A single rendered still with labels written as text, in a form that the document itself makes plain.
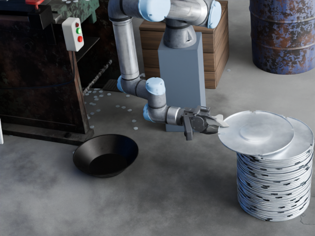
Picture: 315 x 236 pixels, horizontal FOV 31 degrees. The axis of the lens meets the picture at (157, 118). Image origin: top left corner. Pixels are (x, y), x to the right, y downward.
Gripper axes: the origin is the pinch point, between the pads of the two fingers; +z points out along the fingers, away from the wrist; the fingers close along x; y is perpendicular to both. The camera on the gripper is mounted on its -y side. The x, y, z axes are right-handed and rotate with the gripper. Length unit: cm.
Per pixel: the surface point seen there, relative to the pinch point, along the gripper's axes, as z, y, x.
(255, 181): 15.9, -13.9, 12.5
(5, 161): -106, -13, 32
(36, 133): -101, 8, 29
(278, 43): -2, 97, 12
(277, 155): 23.3, -10.5, 0.8
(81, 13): -84, 41, -23
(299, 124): 26.7, 10.5, 0.7
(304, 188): 32.7, -4.8, 19.0
